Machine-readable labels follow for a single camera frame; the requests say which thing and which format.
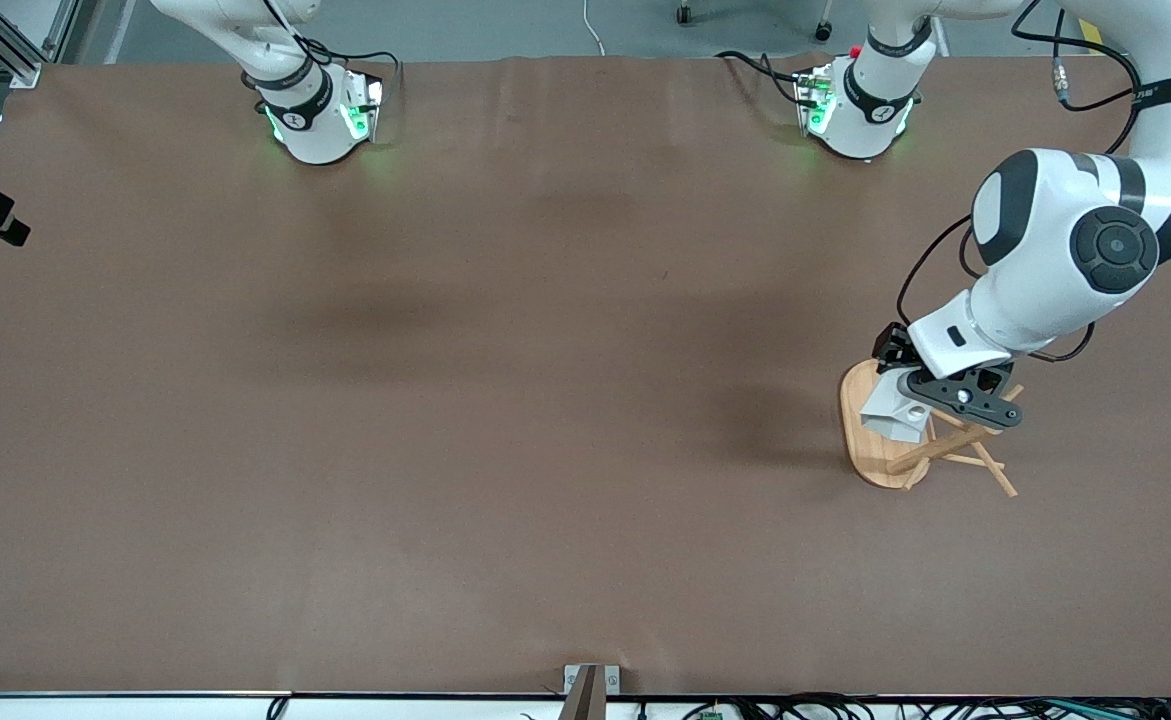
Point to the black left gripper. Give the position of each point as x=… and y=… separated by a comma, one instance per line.
x=889, y=347

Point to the white faceted cup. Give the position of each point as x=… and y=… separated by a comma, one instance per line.
x=895, y=420

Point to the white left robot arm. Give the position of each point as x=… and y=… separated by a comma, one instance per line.
x=1045, y=260

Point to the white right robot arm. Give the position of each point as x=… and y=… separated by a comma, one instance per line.
x=305, y=120

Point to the wooden cup rack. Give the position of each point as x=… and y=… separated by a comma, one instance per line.
x=860, y=445

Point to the brown table cover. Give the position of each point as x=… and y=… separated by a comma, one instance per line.
x=585, y=520

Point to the brown mounting bar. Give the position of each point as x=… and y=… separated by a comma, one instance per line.
x=585, y=700

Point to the aluminium frame extrusion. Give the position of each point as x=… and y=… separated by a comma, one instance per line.
x=5, y=55

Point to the grey metal mounting bracket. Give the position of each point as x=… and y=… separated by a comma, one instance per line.
x=573, y=676

